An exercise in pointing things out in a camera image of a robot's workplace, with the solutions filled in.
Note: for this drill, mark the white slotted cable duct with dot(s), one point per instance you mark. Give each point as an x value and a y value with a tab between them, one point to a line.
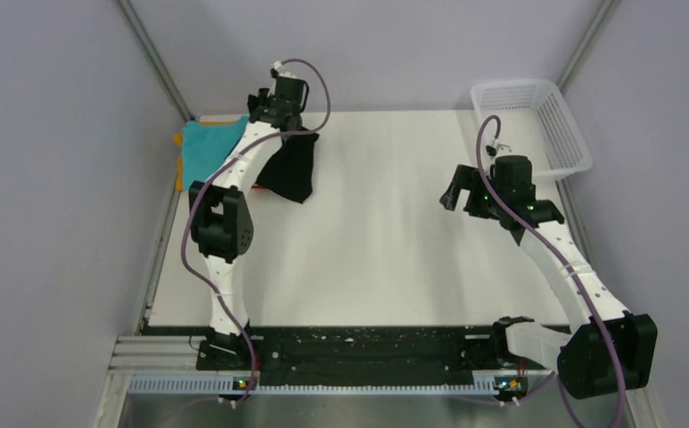
235	386

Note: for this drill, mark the black t-shirt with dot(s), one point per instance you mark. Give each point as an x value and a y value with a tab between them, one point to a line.
288	173

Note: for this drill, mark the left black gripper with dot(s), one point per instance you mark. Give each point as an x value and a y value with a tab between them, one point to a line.
265	98

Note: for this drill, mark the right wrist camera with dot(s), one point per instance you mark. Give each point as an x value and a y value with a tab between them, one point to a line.
496	148

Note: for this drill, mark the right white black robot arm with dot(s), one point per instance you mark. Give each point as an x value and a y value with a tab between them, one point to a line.
608	347

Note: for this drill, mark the white plastic basket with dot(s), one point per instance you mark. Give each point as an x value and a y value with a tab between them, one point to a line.
537	123

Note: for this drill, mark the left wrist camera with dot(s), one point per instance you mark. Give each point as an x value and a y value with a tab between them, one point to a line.
278	70

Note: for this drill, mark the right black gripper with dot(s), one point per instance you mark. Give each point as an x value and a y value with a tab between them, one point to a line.
466	177

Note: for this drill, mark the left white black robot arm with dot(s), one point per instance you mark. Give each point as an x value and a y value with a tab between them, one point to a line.
275	150

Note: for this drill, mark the folded cyan t-shirt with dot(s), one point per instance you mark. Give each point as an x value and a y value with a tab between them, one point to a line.
211	150

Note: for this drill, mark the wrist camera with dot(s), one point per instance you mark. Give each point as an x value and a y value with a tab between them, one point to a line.
278	70
496	148

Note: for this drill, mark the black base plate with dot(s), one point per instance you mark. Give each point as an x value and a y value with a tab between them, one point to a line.
362	356

